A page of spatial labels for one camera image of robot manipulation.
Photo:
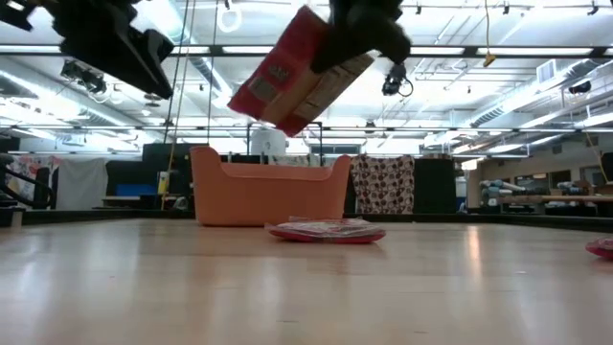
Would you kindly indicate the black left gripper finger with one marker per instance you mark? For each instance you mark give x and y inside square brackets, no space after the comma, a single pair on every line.
[120,57]
[163,48]

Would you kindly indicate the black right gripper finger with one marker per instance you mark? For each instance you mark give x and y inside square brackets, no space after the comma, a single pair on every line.
[335,52]

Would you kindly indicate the red cardboard snack box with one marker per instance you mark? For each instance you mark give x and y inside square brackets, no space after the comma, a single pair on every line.
[282,91]

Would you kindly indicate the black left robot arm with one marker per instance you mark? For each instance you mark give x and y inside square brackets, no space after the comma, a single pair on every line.
[16,12]

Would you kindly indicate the red popcorn bag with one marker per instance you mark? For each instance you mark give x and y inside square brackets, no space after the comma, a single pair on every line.
[328,230]
[602,248]

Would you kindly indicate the white round appliance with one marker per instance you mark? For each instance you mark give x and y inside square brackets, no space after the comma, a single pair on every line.
[268,141]

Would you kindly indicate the white hanging cloth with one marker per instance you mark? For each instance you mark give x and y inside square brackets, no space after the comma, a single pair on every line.
[81,184]

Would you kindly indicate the brown white patterned cloth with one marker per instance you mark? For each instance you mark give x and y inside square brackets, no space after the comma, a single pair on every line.
[383,184]

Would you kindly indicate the orange plastic basket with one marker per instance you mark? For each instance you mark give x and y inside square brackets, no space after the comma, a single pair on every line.
[268,196]

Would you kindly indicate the black cabinet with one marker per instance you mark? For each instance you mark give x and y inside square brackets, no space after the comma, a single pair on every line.
[433,186]

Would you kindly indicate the wooden workbench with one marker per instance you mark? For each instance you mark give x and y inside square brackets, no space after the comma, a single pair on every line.
[555,198]

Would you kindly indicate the black hanging camera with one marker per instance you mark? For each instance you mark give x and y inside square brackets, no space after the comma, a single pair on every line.
[393,80]

